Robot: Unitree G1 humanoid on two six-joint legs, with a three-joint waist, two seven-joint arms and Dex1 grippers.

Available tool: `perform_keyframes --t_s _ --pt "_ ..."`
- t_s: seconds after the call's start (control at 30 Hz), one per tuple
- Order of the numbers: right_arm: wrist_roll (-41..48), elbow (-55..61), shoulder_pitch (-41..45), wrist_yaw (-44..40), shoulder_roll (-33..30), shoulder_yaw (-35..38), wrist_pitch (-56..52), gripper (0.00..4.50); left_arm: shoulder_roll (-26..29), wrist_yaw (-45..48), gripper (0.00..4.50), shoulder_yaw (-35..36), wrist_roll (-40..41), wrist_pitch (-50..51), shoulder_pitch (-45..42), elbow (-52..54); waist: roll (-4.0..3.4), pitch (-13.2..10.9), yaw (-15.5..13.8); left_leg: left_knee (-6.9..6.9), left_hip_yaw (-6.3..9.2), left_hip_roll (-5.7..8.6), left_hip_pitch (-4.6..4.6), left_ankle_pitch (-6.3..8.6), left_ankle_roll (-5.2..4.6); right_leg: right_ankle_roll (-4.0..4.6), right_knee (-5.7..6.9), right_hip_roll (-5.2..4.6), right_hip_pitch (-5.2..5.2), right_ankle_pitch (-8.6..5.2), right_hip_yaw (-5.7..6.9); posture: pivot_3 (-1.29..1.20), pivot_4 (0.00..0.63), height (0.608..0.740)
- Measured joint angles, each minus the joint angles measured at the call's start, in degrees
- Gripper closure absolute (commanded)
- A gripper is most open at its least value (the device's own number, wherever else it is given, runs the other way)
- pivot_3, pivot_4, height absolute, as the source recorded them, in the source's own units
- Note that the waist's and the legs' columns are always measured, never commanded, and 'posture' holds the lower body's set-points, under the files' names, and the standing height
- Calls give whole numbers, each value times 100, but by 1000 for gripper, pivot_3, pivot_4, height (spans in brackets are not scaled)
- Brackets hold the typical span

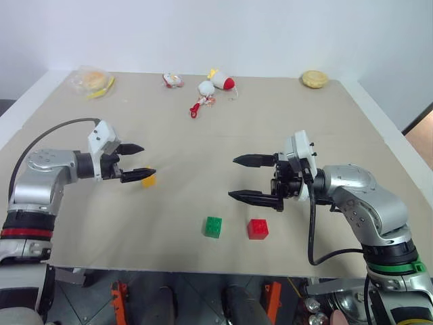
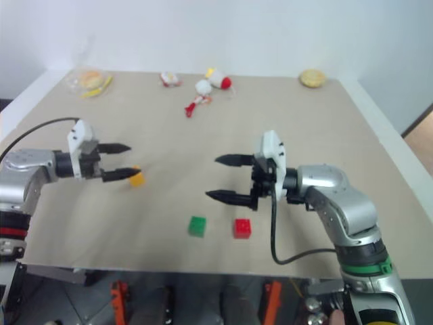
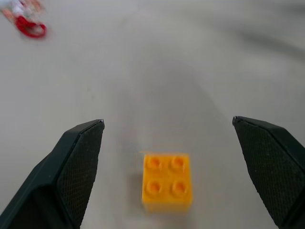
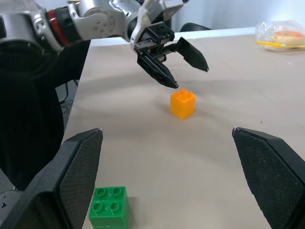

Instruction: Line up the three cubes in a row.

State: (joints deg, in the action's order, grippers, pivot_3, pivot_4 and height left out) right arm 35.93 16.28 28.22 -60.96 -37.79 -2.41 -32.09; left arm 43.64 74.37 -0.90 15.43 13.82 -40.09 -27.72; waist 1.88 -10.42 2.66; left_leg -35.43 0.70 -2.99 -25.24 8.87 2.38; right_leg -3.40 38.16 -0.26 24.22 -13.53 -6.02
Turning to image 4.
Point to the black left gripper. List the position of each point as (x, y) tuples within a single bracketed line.
[(157, 35)]

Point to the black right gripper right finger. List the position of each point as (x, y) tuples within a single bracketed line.
[(274, 171)]

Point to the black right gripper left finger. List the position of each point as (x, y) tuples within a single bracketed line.
[(54, 181)]

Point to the black chair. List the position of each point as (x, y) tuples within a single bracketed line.
[(194, 26)]

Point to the orange toy brick cube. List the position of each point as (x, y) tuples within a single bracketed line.
[(182, 105)]

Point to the green toy brick cube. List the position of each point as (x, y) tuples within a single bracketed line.
[(108, 210)]

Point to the black robot torso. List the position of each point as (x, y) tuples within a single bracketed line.
[(28, 107)]

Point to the clear plastic bag with food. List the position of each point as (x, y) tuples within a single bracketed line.
[(286, 35)]

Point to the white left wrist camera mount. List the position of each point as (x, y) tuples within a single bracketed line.
[(145, 16)]

